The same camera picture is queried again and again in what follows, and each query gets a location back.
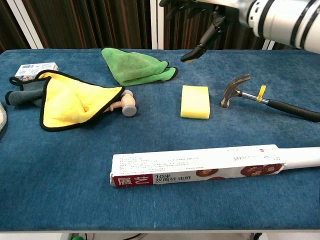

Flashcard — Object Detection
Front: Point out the long baking paper box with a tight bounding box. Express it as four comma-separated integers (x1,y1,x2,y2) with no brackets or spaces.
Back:
109,143,287,189

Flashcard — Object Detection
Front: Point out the white paper roll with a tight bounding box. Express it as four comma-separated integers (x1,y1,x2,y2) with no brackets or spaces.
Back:
278,146,320,171

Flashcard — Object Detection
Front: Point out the yellow grey microfibre cloth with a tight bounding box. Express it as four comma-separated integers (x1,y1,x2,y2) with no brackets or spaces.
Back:
5,69,126,132

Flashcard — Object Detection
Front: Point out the steel claw hammer black handle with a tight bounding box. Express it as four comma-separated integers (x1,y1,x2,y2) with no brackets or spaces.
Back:
219,73,320,123

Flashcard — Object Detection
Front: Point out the pink dish cloth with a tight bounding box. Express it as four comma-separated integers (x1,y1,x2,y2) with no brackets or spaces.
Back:
0,101,9,141

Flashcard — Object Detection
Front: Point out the yellow green sponge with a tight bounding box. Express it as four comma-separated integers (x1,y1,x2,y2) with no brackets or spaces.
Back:
180,84,211,120

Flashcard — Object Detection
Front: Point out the green microfibre cloth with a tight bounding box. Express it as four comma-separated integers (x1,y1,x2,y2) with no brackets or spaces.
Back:
100,47,180,87

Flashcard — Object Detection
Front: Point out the white partition frame post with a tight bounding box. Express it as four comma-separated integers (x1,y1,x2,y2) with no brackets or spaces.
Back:
6,0,45,50
149,0,165,50
261,39,276,50

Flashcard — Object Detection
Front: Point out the small white printed box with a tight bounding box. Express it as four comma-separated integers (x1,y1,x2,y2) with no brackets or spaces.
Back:
14,62,60,82

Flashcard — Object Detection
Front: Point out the blue felt table cover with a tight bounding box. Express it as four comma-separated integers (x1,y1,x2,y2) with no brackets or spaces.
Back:
0,48,320,232

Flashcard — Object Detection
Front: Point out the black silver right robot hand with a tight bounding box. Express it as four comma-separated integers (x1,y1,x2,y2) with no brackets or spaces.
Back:
159,0,241,64

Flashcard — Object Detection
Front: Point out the small wooden toy mallet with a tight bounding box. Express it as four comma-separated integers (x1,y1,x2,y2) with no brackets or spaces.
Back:
104,89,138,118

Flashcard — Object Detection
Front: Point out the dark pleated curtain panel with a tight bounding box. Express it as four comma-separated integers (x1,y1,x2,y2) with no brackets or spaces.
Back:
21,0,152,50
0,0,32,54
163,4,266,50

